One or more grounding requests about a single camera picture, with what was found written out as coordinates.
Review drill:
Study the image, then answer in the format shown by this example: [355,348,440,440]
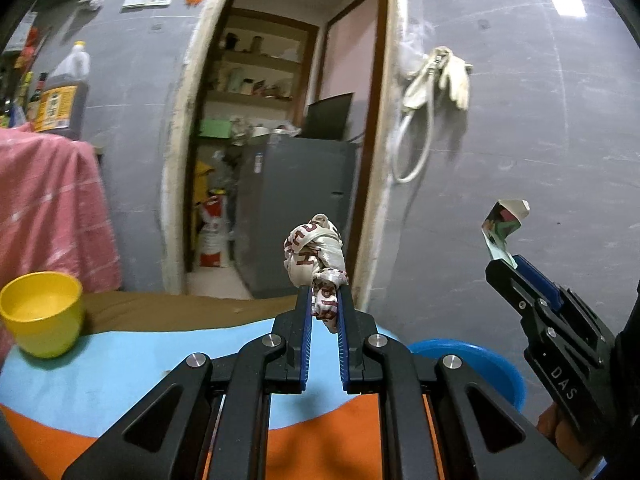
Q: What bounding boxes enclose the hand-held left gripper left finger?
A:
[61,285,313,480]

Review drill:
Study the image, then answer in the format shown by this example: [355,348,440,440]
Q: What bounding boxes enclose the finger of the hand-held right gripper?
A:
[512,254,568,306]
[485,259,543,321]

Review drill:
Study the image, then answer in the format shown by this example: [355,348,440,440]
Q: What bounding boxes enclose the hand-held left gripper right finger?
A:
[337,285,583,480]

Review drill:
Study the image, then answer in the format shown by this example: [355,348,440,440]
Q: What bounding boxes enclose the white green wrapper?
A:
[480,199,531,267]

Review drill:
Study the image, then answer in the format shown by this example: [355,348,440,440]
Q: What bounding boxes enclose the white red wrapper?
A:
[282,213,348,333]

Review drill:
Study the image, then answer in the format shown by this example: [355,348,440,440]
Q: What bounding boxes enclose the blue plastic bucket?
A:
[406,339,526,413]

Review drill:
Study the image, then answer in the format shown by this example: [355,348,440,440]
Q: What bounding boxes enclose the person's right hand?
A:
[537,402,598,468]

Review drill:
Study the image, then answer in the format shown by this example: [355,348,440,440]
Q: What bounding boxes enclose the red white bag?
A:
[199,187,233,268]

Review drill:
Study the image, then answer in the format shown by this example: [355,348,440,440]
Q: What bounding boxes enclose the striped blanket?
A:
[0,292,451,480]

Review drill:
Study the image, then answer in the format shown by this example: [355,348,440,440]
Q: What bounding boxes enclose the yellow bag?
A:
[194,160,216,206]

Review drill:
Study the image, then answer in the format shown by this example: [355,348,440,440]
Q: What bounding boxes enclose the white rubber gloves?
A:
[430,46,473,111]

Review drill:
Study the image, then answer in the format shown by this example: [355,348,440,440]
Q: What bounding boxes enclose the black laptop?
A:
[302,92,355,142]

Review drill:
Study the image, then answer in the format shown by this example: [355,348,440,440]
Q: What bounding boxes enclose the green box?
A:
[198,118,236,139]

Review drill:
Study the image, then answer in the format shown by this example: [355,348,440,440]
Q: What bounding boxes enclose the clear plastic bag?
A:
[397,25,436,78]

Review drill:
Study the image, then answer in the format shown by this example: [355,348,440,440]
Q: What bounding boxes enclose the yellow bowl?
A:
[0,271,85,359]

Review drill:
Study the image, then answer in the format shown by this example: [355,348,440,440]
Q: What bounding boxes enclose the wooden shelf unit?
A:
[192,7,321,136]

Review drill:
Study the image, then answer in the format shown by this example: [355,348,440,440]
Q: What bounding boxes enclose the pink checked cloth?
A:
[0,127,123,356]

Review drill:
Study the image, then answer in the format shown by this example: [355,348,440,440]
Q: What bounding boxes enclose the large oil jug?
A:
[31,41,92,140]

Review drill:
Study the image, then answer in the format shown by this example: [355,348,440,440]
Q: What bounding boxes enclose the white hose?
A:
[391,67,435,184]

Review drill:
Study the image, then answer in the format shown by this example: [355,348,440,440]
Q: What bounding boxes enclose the wooden door frame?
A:
[160,0,416,311]

